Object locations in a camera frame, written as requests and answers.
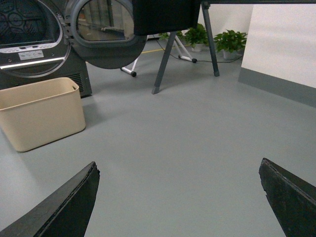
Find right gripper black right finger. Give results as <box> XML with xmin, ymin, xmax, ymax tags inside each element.
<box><xmin>259</xmin><ymin>158</ymin><xmax>316</xmax><ymax>237</ymax></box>

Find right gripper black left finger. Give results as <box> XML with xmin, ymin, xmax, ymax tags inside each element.
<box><xmin>0</xmin><ymin>161</ymin><xmax>100</xmax><ymax>237</ymax></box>

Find beige plastic laundry hamper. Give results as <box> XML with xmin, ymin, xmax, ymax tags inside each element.
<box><xmin>0</xmin><ymin>77</ymin><xmax>86</xmax><ymax>152</ymax></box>

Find dark grey dryer machine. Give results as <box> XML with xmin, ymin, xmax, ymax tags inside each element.
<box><xmin>0</xmin><ymin>0</ymin><xmax>92</xmax><ymax>97</ymax></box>

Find potted green plant right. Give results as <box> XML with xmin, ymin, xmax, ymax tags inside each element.
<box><xmin>213</xmin><ymin>30</ymin><xmax>247</xmax><ymax>60</ymax></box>

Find potted green plant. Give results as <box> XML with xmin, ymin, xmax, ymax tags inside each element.
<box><xmin>213</xmin><ymin>30</ymin><xmax>247</xmax><ymax>60</ymax></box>
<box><xmin>185</xmin><ymin>23</ymin><xmax>208</xmax><ymax>52</ymax></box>
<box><xmin>158</xmin><ymin>31</ymin><xmax>185</xmax><ymax>45</ymax></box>

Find round dryer door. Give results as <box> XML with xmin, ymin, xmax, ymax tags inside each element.
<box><xmin>64</xmin><ymin>0</ymin><xmax>147</xmax><ymax>69</ymax></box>

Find white drying rack legs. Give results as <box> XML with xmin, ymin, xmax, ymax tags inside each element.
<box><xmin>120</xmin><ymin>39</ymin><xmax>197</xmax><ymax>77</ymax></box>

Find potted green plant middle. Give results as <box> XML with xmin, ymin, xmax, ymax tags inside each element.
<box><xmin>185</xmin><ymin>23</ymin><xmax>208</xmax><ymax>52</ymax></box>

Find potted green plant left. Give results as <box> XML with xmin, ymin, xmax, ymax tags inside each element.
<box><xmin>158</xmin><ymin>31</ymin><xmax>185</xmax><ymax>45</ymax></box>

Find black hanging garment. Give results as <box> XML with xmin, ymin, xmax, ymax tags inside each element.
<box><xmin>132</xmin><ymin>0</ymin><xmax>201</xmax><ymax>36</ymax></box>

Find black floor cable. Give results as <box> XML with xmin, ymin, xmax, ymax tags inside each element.
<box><xmin>148</xmin><ymin>34</ymin><xmax>244</xmax><ymax>63</ymax></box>

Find grey clothes rack frame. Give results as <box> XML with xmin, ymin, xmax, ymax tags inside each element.
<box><xmin>152</xmin><ymin>0</ymin><xmax>316</xmax><ymax>94</ymax></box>

